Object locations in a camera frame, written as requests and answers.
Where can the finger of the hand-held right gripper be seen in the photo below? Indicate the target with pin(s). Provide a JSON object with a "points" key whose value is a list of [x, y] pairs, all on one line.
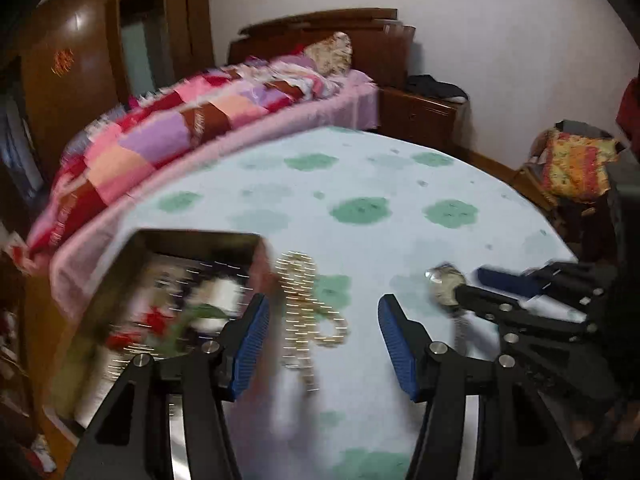
{"points": [[480, 300], [505, 280]]}

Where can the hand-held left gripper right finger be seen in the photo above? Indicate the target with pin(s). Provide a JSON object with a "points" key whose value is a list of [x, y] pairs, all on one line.
{"points": [[397, 345]]}

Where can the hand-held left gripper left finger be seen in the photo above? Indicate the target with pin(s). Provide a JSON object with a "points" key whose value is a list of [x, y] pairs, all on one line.
{"points": [[250, 345]]}

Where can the metal band wristwatch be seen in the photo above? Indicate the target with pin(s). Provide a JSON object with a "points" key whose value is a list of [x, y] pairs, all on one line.
{"points": [[444, 280]]}

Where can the pink metal tin box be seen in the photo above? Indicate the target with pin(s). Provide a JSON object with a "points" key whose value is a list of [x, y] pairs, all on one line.
{"points": [[200, 242]]}

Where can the printed paper leaflet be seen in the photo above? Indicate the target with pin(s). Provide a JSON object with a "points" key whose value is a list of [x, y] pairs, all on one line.
{"points": [[220, 295]]}

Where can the wicker chair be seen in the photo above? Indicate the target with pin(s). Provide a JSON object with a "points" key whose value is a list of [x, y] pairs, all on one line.
{"points": [[535, 180]]}

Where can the yellow patterned cushion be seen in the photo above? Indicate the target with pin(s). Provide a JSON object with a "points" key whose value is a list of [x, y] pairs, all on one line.
{"points": [[575, 165]]}

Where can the dark grey cloth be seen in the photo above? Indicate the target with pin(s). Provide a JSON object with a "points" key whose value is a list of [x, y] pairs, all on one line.
{"points": [[625, 210]]}

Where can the cloud print tablecloth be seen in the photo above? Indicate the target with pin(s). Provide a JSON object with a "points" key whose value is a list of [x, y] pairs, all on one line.
{"points": [[360, 180]]}

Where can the wooden nightstand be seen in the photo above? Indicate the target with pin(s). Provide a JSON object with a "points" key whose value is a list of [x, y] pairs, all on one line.
{"points": [[425, 120]]}

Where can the dark clothes pile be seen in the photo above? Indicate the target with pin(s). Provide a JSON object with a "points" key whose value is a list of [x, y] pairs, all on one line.
{"points": [[435, 87]]}

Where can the red hanging cloth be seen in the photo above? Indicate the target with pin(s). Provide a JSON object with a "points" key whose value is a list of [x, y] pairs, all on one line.
{"points": [[630, 105]]}

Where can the patchwork quilt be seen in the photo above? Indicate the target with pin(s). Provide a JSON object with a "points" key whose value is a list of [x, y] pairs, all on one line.
{"points": [[165, 135]]}

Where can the cluttered wooden shelf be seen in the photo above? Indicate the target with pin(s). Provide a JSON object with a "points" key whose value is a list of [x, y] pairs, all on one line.
{"points": [[15, 360]]}

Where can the wooden headboard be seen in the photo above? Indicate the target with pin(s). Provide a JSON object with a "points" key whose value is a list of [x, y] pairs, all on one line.
{"points": [[370, 45]]}

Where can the floral pillow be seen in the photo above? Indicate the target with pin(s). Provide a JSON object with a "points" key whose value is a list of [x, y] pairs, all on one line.
{"points": [[330, 55]]}

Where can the red paper decoration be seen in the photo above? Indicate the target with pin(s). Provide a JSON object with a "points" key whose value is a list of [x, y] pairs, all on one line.
{"points": [[62, 62]]}

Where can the wooden wardrobe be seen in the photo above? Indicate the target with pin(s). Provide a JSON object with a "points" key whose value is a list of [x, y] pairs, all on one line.
{"points": [[85, 35]]}

